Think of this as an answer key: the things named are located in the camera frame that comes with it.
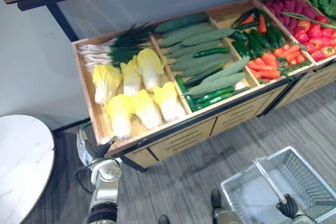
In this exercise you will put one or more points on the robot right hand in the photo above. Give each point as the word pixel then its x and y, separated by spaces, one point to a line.
pixel 288 207

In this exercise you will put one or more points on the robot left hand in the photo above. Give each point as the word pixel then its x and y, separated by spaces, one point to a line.
pixel 99 151

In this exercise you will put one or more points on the yellow napa cabbage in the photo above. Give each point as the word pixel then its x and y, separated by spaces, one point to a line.
pixel 168 102
pixel 151 69
pixel 130 77
pixel 119 115
pixel 147 108
pixel 106 83

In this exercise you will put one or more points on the robot left arm silver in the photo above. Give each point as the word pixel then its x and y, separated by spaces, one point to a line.
pixel 105 197

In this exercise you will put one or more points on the robot right arm silver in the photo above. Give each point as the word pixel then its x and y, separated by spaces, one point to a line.
pixel 304 220

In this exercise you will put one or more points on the small white vegetable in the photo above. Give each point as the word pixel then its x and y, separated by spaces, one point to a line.
pixel 240 85

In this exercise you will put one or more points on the robot right foot dark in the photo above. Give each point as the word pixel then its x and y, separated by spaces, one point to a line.
pixel 215 199

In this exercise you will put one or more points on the robot foot dark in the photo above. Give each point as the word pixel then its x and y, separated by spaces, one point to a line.
pixel 215 199
pixel 164 220

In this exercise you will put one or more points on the round white marble table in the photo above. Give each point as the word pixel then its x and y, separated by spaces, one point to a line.
pixel 23 155

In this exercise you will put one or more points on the wooden produce display stand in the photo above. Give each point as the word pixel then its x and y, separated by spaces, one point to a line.
pixel 309 82
pixel 183 140

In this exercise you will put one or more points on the robot left foot dark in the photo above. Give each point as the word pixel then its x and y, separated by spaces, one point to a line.
pixel 164 220

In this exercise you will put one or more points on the green onion bunch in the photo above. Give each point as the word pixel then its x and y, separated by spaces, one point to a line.
pixel 123 47

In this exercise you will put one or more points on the orange carrot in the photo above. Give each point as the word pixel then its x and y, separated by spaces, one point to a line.
pixel 270 59
pixel 260 67
pixel 300 58
pixel 285 47
pixel 292 56
pixel 265 74
pixel 260 62
pixel 248 20
pixel 291 49
pixel 278 52
pixel 262 23

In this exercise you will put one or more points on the red tomato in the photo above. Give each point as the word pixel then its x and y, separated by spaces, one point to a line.
pixel 315 26
pixel 309 47
pixel 313 33
pixel 300 36
pixel 317 55
pixel 328 41
pixel 321 19
pixel 326 32
pixel 318 42

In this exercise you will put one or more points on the orange tomato with green star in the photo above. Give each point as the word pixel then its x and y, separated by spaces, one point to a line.
pixel 328 51

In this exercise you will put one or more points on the purple sweet potato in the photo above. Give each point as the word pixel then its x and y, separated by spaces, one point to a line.
pixel 282 20
pixel 297 1
pixel 291 25
pixel 287 2
pixel 275 12
pixel 278 4
pixel 269 4
pixel 288 10
pixel 312 13
pixel 305 6

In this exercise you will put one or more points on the pale pink orange tomato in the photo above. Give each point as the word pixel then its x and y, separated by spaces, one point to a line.
pixel 304 25

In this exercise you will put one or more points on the long thin dark cucumber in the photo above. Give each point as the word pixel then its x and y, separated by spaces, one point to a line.
pixel 245 17
pixel 246 26

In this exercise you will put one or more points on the long green stalk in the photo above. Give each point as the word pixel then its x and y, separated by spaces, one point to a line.
pixel 302 17

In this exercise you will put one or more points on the leafy green stalks bunch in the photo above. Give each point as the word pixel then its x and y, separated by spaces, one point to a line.
pixel 319 1

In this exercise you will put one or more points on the black metal shelf frame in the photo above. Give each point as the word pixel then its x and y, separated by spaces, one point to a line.
pixel 61 16

